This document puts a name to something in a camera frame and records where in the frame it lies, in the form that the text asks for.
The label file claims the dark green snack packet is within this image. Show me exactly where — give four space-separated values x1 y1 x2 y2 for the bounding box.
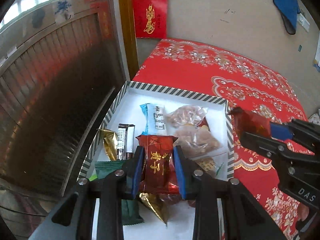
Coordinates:
94 160 145 227

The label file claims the small red pyramid candy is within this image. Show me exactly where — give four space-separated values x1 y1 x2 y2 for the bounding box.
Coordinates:
229 107 271 138

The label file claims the red foil snack packet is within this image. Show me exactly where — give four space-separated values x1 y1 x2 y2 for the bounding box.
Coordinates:
137 134 179 194

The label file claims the dark brown chocolate bar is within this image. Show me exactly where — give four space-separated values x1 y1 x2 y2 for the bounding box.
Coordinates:
117 124 135 160

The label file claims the gold foil snack bar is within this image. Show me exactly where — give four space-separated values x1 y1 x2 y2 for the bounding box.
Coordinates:
95 129 168 226

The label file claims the clear bag of cookies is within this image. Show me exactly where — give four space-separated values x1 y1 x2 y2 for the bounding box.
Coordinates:
165 105 222 178

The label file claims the green black snack packet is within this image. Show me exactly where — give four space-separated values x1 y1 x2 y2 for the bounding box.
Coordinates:
89 174 98 181

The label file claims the floral fabric chair cushion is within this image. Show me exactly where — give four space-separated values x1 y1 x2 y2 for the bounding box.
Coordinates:
309 113 320 125

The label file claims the red floral tablecloth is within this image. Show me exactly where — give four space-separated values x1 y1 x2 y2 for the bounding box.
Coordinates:
134 38 307 239

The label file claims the small red sachet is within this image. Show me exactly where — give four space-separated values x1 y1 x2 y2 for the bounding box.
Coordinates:
198 118 210 131

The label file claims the striped white tray box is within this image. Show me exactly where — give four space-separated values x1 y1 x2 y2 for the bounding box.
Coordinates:
77 80 235 240

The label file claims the light blue snack packet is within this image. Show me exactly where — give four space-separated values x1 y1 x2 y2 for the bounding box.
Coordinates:
140 103 167 135

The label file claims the metal roller shutter door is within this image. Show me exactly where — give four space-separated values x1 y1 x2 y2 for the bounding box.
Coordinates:
0 12 126 235

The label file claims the blue flower sticker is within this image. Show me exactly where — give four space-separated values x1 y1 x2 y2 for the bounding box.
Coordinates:
53 0 74 24

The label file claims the white blue wall notice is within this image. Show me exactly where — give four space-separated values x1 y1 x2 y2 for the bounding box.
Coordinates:
313 41 320 72

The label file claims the white wall socket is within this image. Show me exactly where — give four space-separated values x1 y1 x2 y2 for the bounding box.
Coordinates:
297 13 310 33

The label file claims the blue cloth on wall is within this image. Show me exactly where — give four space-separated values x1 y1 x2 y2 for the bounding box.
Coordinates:
272 0 300 35

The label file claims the red wall poster gold print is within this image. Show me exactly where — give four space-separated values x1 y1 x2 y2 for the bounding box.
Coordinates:
132 0 168 39

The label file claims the brown wooden door frame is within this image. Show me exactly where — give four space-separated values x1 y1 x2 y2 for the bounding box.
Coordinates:
119 0 139 80

